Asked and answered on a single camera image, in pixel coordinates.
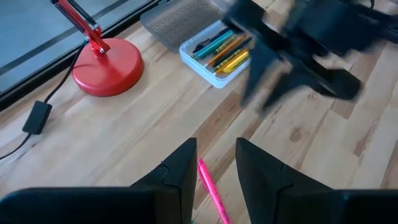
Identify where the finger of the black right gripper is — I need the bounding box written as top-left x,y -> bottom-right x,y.
281,58 -> 363,100
242,40 -> 282,113

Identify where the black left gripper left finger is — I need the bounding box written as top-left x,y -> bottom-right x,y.
0,138 -> 198,224

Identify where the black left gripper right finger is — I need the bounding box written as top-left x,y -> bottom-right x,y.
235,138 -> 398,224

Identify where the yellow highlighter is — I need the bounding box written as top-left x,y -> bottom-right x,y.
221,50 -> 251,74

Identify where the yellow-green crayon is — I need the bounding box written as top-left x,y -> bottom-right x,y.
213,47 -> 249,71

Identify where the pink highlighter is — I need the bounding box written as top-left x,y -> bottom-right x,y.
197,157 -> 233,224

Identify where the orange pencil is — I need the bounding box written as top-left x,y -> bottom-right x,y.
213,63 -> 233,75
204,34 -> 249,67

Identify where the black clear-grip gel pen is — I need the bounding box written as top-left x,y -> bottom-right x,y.
192,27 -> 230,54

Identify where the studded translucent box lid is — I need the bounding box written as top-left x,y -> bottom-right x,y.
139,0 -> 229,52

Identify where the translucent plastic supply box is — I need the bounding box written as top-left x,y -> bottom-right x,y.
178,19 -> 252,90

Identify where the red desk lamp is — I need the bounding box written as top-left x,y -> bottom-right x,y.
50,0 -> 145,98

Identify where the black inline cable switch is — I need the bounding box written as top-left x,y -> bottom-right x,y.
22,100 -> 53,135

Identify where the black lamp cable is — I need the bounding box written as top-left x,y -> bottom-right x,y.
0,40 -> 90,161

